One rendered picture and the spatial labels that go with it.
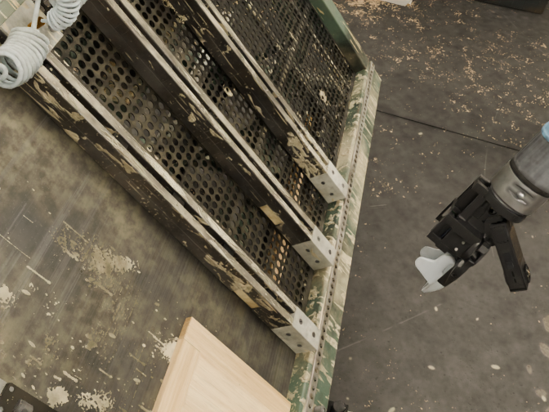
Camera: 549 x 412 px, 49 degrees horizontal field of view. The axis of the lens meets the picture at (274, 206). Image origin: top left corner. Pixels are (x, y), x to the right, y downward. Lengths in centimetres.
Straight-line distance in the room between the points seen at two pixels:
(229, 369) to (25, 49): 83
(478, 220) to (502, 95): 341
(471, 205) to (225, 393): 76
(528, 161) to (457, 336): 210
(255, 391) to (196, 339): 23
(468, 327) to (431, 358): 26
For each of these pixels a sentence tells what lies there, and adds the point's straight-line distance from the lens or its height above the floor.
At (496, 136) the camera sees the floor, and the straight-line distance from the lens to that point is 396.
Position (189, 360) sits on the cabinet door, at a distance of 135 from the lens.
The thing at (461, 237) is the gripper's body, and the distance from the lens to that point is 94.
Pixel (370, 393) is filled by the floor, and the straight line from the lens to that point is 269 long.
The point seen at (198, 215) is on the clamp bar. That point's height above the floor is 134.
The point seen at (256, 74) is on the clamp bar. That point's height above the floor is 134.
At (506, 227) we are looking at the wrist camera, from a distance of 93.
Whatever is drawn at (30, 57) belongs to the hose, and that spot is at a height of 182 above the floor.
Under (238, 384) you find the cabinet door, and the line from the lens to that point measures 147.
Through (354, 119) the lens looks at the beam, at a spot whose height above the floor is 90.
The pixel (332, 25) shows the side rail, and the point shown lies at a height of 108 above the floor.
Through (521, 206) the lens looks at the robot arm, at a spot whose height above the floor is 178.
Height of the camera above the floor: 238
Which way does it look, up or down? 48 degrees down
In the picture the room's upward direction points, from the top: 6 degrees clockwise
